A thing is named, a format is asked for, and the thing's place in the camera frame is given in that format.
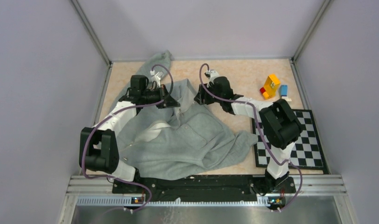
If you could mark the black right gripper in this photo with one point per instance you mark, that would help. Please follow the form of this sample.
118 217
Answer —
202 97

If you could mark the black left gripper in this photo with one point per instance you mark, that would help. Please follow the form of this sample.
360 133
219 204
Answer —
168 101

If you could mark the grey zip-up jacket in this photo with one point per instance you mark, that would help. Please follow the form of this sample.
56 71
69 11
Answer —
174 143

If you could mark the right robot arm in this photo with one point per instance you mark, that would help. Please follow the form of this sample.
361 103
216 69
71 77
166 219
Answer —
278 126

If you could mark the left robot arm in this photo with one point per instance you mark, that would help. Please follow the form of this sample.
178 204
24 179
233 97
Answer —
98 144

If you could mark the yellow red toy block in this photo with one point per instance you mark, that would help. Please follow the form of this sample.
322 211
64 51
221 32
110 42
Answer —
270 87

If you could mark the blue toy block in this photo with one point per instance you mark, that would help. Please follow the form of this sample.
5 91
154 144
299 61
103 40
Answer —
283 90

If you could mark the white beige toy block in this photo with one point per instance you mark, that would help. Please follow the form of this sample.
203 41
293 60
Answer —
286 98

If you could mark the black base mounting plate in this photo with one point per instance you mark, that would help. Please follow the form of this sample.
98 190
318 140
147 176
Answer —
205 188

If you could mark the black white checkerboard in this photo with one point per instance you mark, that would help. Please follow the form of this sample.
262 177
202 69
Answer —
307 152

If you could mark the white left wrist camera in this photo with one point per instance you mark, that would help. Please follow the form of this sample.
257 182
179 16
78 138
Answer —
156 78

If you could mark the white cable duct strip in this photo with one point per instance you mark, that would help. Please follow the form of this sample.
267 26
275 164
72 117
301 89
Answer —
129 201

